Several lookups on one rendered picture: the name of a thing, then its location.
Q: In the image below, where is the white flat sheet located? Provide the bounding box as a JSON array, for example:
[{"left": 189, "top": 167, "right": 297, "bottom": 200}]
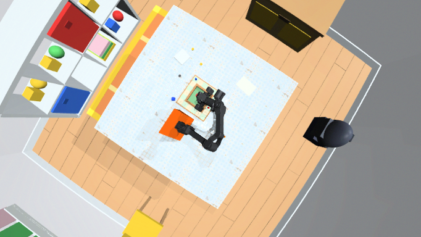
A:
[{"left": 236, "top": 77, "right": 256, "bottom": 96}]

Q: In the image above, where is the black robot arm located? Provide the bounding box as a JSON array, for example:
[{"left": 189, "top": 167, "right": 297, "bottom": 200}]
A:
[{"left": 174, "top": 89, "right": 226, "bottom": 152}]

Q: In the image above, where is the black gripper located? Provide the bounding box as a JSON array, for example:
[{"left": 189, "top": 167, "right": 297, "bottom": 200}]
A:
[{"left": 194, "top": 86, "right": 214, "bottom": 112}]

